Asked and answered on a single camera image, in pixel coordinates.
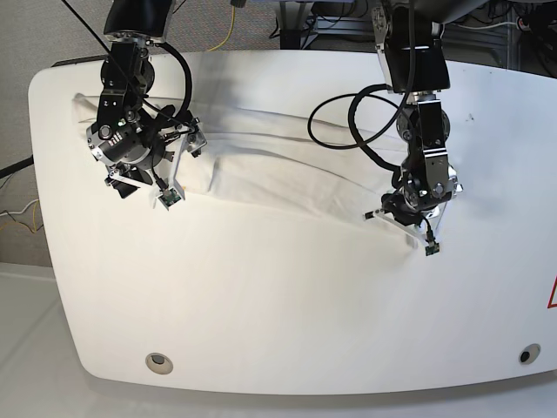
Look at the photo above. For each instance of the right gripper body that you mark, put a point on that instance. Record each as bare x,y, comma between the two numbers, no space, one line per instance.
141,143

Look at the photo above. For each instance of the left table grommet hole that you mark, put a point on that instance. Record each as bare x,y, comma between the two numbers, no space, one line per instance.
159,363

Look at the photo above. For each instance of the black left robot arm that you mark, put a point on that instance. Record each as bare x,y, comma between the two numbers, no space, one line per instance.
408,40

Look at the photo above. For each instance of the table grommet hole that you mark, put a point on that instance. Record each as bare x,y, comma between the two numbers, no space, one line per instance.
529,354
159,363

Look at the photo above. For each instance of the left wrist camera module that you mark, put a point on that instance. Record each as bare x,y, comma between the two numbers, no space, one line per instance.
432,248

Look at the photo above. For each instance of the black metal stand base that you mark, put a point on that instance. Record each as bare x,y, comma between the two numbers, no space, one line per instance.
298,24

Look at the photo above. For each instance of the white printed T-shirt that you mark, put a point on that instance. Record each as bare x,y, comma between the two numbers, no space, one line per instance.
264,163

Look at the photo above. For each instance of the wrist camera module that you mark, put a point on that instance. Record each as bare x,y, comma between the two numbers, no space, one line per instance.
170,196
432,248

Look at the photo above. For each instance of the right table grommet hole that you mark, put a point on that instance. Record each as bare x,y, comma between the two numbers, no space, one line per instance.
529,354

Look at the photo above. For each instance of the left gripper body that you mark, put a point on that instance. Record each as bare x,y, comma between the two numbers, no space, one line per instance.
413,200

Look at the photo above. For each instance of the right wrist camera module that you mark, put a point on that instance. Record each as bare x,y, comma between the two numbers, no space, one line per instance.
170,196

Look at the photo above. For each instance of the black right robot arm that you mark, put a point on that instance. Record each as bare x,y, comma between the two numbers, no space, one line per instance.
127,75

